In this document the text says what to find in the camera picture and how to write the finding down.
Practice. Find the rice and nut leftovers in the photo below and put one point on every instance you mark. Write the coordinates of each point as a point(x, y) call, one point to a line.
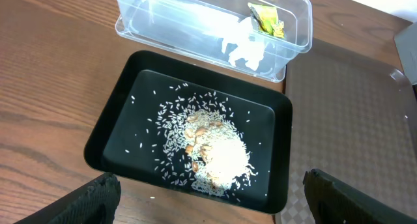
point(186, 136)

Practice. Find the clear plastic bin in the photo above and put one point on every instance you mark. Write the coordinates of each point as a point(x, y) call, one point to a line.
point(169, 25)

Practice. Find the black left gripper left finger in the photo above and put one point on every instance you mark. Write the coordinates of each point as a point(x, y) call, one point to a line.
point(93, 203)

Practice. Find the brown serving tray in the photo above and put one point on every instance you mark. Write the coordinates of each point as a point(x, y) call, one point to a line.
point(355, 119)

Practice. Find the black rectangular tray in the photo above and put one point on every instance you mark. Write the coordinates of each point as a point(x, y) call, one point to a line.
point(149, 67)

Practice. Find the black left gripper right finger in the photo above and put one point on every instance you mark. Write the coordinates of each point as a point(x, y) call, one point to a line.
point(333, 201)

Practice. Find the crumpled white tissue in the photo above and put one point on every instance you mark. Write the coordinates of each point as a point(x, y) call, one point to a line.
point(228, 38)

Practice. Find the green snack wrapper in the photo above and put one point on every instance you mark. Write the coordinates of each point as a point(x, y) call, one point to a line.
point(268, 20)

